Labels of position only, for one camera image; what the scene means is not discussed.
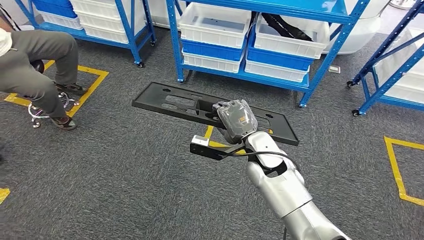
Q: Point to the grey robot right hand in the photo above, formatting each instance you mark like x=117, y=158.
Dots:
x=236, y=121

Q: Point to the black plastic panel part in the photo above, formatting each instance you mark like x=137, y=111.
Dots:
x=155, y=99

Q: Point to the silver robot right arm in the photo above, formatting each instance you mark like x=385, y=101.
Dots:
x=281, y=188

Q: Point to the black elongated part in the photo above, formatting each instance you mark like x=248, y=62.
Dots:
x=285, y=28

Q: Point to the blue steel shelf rack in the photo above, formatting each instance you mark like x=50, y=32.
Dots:
x=391, y=81
x=127, y=33
x=298, y=5

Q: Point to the yellow floor tape square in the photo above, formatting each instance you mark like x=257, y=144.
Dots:
x=3, y=194
x=208, y=132
x=93, y=86
x=394, y=169

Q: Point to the blue plastic bin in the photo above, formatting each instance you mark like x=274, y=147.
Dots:
x=212, y=51
x=278, y=61
x=56, y=6

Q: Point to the white floor socket box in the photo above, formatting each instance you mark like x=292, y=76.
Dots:
x=334, y=69

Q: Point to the black stool chrome base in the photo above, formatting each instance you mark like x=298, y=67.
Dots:
x=36, y=66

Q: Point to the person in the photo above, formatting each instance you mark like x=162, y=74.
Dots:
x=33, y=79

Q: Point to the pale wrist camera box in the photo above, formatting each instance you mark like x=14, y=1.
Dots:
x=200, y=140

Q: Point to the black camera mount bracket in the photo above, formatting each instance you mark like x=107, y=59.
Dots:
x=207, y=152

